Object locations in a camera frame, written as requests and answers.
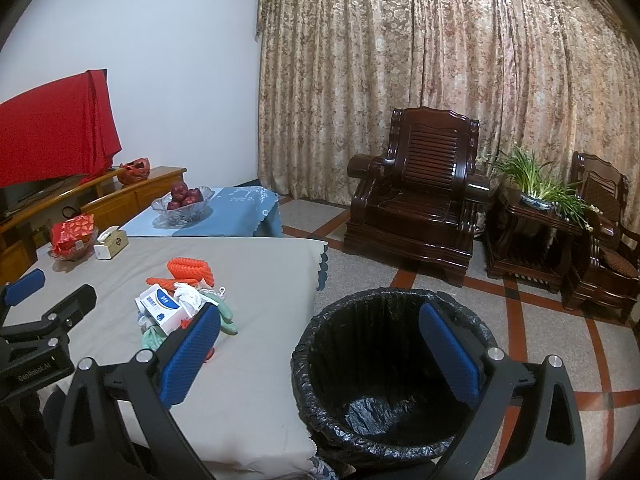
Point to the potted green plant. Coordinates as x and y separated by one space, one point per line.
539 188

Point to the alcohol pads box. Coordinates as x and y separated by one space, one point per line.
164 310

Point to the dark wooden side table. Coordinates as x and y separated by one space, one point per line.
525 242

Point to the blue tablecloth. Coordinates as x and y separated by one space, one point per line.
244 211

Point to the glass fruit bowl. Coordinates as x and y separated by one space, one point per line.
183 215

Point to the black lined trash bin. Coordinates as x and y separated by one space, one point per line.
367 386

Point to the floral beige curtain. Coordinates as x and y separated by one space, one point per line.
552 76

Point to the red cloth cover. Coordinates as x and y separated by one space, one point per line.
61 129

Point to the glass dish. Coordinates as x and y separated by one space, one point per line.
73 250

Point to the tissue box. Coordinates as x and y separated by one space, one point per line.
110 243

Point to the white tissue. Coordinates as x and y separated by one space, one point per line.
189 298

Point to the red gift packet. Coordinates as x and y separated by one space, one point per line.
75 228

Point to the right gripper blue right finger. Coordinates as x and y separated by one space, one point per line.
546 441

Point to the green glove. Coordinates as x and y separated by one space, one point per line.
153 337

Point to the thick orange foam net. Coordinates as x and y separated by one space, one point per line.
191 269

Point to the red apples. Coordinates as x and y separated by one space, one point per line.
181 196

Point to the wooden tv cabinet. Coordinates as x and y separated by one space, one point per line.
105 197

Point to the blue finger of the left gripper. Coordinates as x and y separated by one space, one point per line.
60 319
14 293

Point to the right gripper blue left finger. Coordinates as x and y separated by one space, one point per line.
116 421

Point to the dark wooden armchair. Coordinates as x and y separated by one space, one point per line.
604 269
420 200

